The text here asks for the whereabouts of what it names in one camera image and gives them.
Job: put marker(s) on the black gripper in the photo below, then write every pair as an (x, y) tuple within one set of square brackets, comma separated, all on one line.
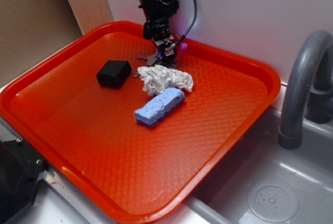
[(157, 26)]

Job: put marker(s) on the silver keys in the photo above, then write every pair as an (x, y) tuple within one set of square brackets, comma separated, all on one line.
[(155, 59)]

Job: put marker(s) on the crumpled white cloth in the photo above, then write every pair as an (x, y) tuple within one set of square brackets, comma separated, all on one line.
[(157, 79)]

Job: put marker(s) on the blue sponge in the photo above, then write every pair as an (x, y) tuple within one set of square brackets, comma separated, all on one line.
[(159, 107)]

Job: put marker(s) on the black rectangular block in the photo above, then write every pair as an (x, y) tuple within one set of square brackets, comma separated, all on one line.
[(114, 73)]

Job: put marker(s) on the light wooden board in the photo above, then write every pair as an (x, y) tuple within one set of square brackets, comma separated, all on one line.
[(91, 14)]

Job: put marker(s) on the orange plastic tray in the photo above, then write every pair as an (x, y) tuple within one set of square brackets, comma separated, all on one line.
[(135, 173)]

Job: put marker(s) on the brown cardboard panel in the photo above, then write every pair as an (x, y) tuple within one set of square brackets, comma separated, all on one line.
[(32, 30)]

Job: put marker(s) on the grey curved faucet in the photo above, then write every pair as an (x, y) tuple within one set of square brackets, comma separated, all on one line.
[(309, 90)]

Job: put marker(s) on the grey plastic sink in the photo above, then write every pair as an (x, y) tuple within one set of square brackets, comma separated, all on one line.
[(257, 156)]

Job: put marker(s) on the round sink drain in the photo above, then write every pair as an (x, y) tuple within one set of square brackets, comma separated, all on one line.
[(272, 201)]

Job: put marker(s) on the black metal bracket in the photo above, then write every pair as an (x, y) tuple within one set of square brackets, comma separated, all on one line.
[(22, 169)]

